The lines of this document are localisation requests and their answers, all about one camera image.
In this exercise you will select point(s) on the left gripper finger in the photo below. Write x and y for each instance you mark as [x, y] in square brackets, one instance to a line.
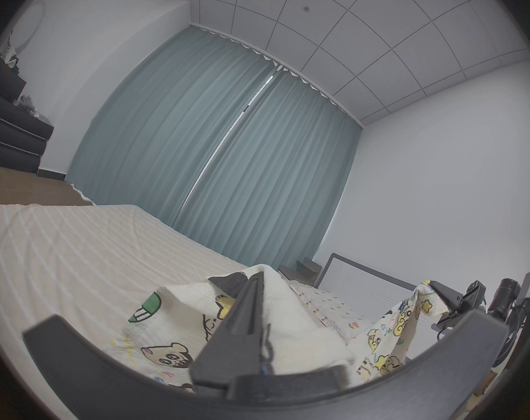
[234, 344]

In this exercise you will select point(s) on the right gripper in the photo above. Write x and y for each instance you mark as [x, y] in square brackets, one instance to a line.
[453, 318]

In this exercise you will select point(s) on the white printed pyjama top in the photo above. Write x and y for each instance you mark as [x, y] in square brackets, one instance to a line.
[308, 335]

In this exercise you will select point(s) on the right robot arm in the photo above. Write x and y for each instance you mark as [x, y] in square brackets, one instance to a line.
[505, 293]

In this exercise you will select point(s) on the bed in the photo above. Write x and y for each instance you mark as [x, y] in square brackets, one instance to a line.
[72, 252]

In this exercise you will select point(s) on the grey bedside table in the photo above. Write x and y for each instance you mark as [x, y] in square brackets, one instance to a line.
[300, 271]

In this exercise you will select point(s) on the blue-green curtain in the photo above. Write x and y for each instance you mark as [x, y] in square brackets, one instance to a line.
[269, 182]
[160, 138]

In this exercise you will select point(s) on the black chest of drawers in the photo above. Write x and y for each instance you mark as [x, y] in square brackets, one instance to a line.
[11, 138]

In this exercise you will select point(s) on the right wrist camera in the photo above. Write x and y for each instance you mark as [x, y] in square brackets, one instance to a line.
[475, 295]

